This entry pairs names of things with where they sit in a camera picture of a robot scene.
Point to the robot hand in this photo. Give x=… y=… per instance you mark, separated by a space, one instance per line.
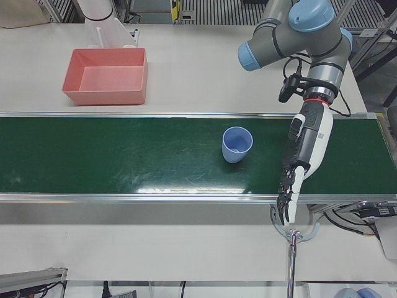
x=310 y=139

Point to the light blue plastic cup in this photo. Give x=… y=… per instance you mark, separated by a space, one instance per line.
x=231 y=155

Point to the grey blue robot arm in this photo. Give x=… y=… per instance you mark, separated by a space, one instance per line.
x=279 y=43

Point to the pink plastic box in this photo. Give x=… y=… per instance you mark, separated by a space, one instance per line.
x=105 y=77

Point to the black electronic device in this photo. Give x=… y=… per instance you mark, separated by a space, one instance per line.
x=381 y=211

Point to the light grey panel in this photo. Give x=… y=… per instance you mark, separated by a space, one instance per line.
x=389 y=239

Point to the green conveyor belt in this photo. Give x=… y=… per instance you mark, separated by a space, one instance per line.
x=124 y=155

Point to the yellow panel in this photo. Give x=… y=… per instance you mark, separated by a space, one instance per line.
x=175 y=7

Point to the aluminium profile beam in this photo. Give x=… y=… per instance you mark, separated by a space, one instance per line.
x=31 y=276

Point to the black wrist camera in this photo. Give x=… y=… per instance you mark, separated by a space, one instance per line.
x=288 y=87

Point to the metal pole with curved bracket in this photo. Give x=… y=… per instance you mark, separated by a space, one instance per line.
x=291 y=264

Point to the aluminium conveyor side rail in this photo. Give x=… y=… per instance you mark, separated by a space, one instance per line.
x=124 y=198
x=155 y=114

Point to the white column with base bracket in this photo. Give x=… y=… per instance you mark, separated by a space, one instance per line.
x=99 y=12

